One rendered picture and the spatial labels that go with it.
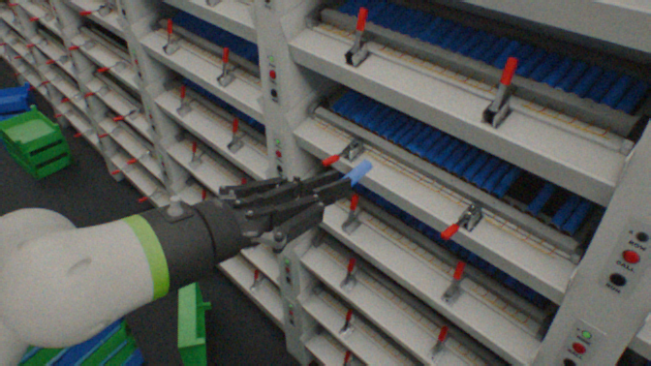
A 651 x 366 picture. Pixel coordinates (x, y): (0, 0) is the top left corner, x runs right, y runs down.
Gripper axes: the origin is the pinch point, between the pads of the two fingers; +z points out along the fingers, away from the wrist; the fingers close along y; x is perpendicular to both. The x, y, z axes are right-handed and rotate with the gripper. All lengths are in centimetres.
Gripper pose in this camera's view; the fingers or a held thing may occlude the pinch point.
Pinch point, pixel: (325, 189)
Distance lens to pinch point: 68.1
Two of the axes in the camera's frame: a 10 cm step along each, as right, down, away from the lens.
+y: -6.8, -4.6, 5.8
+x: -1.4, 8.5, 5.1
